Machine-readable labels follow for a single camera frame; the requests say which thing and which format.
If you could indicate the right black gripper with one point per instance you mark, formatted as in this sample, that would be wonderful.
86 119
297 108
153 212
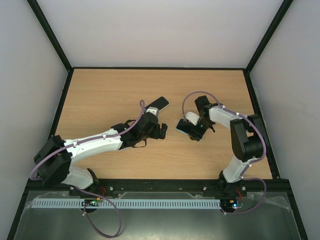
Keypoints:
195 133

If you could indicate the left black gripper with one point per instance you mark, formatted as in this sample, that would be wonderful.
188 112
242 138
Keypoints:
156 134

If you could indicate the light blue phone case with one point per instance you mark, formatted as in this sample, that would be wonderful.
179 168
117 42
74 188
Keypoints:
184 126

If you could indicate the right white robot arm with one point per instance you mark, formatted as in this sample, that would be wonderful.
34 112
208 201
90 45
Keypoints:
247 141

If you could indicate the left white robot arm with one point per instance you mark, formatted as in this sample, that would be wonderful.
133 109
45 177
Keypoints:
56 160

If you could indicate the black phone white edge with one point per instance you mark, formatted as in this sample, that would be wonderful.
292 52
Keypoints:
160 103

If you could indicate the right controller board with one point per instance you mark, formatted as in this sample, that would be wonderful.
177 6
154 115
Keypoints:
235 203

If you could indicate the controller board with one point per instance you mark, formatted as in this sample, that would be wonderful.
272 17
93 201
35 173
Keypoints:
235 203
93 202

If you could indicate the left controller board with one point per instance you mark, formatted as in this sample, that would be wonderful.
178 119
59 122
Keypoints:
93 202

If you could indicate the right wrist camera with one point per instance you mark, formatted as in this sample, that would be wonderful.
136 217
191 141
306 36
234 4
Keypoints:
192 117

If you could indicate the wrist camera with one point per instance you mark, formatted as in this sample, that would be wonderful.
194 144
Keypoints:
153 110
192 117

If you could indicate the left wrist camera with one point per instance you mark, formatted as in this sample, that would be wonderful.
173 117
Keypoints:
153 110

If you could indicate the white slotted cable duct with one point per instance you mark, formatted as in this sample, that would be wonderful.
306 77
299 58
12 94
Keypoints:
74 203

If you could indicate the black mounting rail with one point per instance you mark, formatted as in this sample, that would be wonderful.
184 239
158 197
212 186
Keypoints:
206 188

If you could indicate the black aluminium frame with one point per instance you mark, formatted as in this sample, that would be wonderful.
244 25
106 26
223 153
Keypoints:
275 184

